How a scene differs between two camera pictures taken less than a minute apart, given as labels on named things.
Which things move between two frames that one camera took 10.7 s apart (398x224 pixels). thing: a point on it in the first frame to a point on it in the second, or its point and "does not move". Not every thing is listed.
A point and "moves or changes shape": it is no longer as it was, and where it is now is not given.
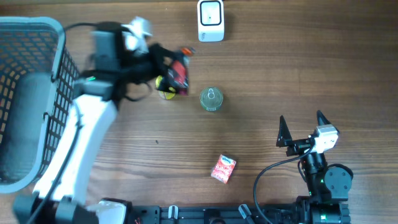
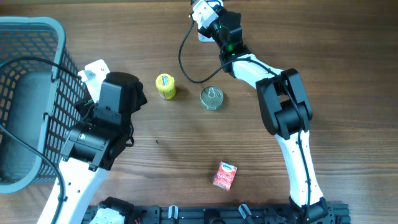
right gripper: x=285 y=139 to x=220 y=10
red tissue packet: x=224 y=169 moves or changes shape
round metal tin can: x=211 y=98 does not move
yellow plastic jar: x=166 y=88 does not move
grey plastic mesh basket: x=38 y=78 does not move
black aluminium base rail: x=270 y=214 does not move
